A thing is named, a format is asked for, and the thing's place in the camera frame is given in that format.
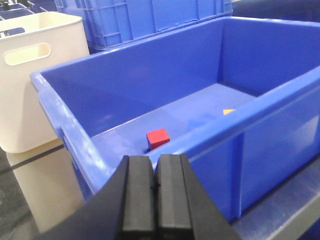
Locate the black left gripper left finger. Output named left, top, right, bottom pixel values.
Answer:
left=36, top=155, right=156, bottom=240

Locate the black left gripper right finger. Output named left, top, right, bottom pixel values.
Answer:
left=155, top=154, right=241, bottom=240

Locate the red cube block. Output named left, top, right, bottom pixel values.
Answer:
left=146, top=128, right=170, bottom=151

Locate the yellow toy block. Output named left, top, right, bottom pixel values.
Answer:
left=223, top=108, right=236, bottom=116

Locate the blue target bin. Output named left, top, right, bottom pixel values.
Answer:
left=30, top=17, right=320, bottom=220

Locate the blue ribbed crate behind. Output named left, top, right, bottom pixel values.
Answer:
left=55, top=0, right=233, bottom=53

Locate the cream plastic basket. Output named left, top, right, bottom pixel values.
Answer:
left=0, top=11, right=90, bottom=154

